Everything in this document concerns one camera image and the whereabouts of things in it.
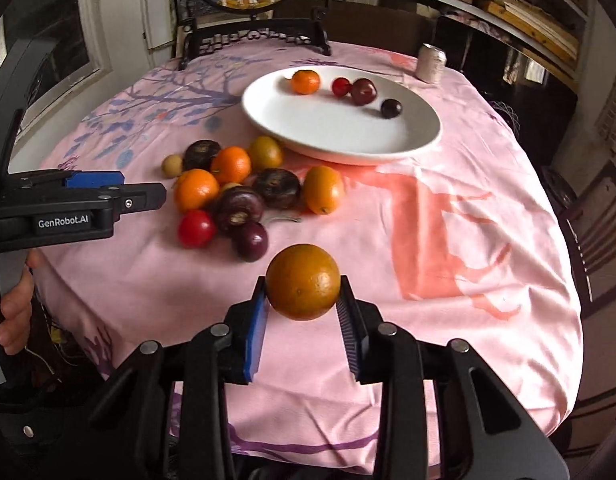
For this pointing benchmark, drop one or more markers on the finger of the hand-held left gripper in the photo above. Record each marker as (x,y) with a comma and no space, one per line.
(95,179)
(138,197)

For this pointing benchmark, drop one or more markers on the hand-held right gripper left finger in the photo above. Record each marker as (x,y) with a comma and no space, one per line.
(254,330)

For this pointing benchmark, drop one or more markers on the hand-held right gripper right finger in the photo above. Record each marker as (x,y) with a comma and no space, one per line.
(349,330)

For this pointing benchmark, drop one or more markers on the large brownish orange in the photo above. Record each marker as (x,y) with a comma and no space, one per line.
(303,282)

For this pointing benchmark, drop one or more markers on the white oval plate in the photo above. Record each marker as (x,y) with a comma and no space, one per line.
(338,120)

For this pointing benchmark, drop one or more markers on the person's left hand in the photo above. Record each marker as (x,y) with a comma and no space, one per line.
(15,305)

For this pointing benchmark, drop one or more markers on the small tan longan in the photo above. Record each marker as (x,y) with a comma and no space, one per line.
(171,165)
(230,186)

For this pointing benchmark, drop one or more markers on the bright orange mandarin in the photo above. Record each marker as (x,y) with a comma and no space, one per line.
(196,189)
(232,164)

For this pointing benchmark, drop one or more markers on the bright red plum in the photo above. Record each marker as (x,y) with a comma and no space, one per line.
(196,228)

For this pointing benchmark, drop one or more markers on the dark purple mangosteen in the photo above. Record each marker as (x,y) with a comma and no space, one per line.
(276,187)
(200,154)

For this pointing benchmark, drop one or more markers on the small dry stem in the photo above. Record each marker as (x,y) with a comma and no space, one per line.
(283,220)

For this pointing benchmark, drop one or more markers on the pink printed tablecloth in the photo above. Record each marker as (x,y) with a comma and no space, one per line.
(437,240)

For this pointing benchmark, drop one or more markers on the greenish yellow mandarin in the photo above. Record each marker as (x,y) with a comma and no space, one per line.
(265,152)

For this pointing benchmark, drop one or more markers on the oval orange kumquat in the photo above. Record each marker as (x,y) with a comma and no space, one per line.
(323,190)

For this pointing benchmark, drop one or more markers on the white framed window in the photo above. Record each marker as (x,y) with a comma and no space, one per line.
(53,35)

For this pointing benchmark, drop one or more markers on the small orange with leaf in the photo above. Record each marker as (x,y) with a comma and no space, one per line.
(306,81)

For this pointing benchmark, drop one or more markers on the small dark purple plum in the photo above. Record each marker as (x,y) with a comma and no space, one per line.
(390,108)

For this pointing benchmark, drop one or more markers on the red cherry tomato on plate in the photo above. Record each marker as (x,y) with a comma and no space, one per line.
(341,86)

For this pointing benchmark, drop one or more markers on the dark red plum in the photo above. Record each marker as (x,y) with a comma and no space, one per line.
(363,91)

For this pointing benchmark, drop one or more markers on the dark wooden chair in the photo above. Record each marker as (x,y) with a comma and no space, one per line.
(595,240)

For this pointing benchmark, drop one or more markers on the pale drink can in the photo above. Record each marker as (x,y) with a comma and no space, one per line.
(430,62)

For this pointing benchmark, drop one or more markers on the shelf of wooden boards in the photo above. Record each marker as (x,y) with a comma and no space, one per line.
(487,0)

